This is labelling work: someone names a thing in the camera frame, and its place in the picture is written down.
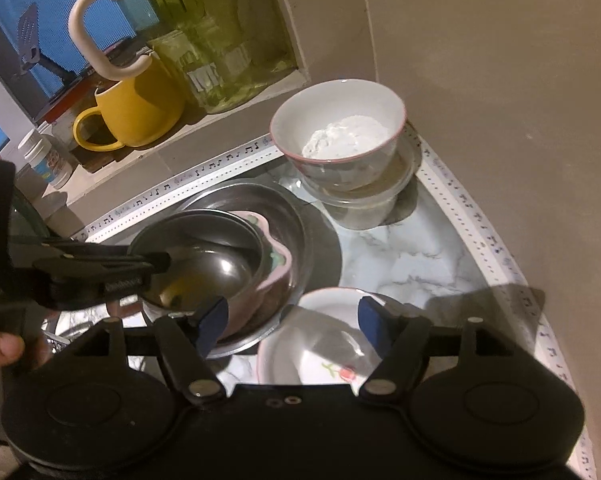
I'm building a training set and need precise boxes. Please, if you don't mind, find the white plastic handle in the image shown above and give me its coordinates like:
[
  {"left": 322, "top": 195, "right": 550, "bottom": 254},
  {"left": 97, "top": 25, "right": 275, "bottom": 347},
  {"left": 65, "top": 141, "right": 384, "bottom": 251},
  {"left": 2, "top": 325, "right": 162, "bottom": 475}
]
[{"left": 68, "top": 0, "right": 154, "bottom": 81}]

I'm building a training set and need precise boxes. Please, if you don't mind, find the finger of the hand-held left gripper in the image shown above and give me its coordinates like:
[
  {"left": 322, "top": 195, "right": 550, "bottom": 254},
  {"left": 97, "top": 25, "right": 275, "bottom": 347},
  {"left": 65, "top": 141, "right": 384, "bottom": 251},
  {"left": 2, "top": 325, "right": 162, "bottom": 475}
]
[
  {"left": 33, "top": 241, "right": 172, "bottom": 275},
  {"left": 48, "top": 270, "right": 154, "bottom": 312}
]

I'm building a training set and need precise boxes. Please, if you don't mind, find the white bowl with pink rim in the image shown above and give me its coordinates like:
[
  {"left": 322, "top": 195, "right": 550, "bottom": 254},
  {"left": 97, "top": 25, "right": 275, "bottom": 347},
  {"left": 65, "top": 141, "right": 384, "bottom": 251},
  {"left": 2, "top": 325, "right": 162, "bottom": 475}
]
[
  {"left": 269, "top": 79, "right": 407, "bottom": 192},
  {"left": 256, "top": 287, "right": 411, "bottom": 387}
]

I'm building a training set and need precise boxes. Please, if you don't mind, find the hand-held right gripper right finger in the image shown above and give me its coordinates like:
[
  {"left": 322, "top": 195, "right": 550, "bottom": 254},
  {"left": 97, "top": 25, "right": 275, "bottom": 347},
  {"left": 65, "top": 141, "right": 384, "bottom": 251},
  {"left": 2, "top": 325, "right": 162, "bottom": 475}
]
[{"left": 357, "top": 296, "right": 498, "bottom": 403}]

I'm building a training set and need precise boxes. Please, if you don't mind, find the yellow mug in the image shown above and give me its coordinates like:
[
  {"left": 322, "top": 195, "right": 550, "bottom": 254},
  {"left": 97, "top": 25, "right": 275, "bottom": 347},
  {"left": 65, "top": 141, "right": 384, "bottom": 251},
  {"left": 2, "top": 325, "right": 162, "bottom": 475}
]
[{"left": 73, "top": 52, "right": 187, "bottom": 153}]

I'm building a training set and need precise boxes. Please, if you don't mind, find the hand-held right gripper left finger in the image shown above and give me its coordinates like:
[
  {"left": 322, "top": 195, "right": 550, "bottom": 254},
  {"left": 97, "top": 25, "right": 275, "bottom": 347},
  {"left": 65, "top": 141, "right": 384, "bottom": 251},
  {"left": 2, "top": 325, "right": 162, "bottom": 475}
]
[{"left": 88, "top": 296, "right": 230, "bottom": 407}]

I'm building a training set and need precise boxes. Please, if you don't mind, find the stainless steel bowl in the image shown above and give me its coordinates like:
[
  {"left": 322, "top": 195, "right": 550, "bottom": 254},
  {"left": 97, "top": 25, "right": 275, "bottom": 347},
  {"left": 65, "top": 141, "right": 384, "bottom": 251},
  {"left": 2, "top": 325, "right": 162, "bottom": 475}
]
[{"left": 173, "top": 178, "right": 315, "bottom": 360}]

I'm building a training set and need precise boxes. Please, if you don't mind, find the pink pot with steel interior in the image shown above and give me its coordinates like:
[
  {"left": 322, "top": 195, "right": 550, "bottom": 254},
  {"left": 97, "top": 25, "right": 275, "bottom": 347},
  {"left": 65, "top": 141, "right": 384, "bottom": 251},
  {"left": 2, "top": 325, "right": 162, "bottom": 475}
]
[{"left": 108, "top": 210, "right": 271, "bottom": 341}]

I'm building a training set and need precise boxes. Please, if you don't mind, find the clear plastic container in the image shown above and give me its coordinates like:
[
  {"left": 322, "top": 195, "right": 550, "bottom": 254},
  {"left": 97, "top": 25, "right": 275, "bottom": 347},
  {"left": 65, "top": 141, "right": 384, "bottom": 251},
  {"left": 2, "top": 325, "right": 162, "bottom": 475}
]
[{"left": 300, "top": 125, "right": 423, "bottom": 231}]

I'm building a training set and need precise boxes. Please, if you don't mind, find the glass pot lid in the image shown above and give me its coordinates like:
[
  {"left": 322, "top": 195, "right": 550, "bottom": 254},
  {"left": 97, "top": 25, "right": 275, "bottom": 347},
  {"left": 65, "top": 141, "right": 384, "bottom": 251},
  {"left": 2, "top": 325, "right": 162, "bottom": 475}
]
[{"left": 10, "top": 190, "right": 56, "bottom": 246}]

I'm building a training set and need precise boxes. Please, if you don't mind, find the person's left hand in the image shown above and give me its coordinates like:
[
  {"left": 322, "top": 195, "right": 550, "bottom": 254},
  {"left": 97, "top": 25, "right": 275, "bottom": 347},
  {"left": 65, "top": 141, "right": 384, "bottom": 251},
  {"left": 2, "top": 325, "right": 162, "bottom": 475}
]
[{"left": 0, "top": 327, "right": 46, "bottom": 370}]

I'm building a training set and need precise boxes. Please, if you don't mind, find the green glass container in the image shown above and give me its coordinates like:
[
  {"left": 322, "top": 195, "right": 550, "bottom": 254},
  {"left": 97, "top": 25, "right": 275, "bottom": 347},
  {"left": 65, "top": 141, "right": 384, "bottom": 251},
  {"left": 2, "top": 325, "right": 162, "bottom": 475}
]
[{"left": 148, "top": 0, "right": 294, "bottom": 73}]

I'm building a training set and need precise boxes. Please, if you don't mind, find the pink flower-shaped bowl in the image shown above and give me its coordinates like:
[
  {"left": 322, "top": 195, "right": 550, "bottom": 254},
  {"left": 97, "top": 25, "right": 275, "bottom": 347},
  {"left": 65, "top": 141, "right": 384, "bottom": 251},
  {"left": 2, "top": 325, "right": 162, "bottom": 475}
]
[{"left": 220, "top": 209, "right": 297, "bottom": 338}]

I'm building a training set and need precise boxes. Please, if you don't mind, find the white labelled bottle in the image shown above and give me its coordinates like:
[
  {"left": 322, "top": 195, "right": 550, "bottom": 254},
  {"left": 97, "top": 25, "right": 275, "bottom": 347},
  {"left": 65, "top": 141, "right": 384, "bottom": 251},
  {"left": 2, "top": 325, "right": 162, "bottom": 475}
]
[{"left": 18, "top": 127, "right": 76, "bottom": 191}]

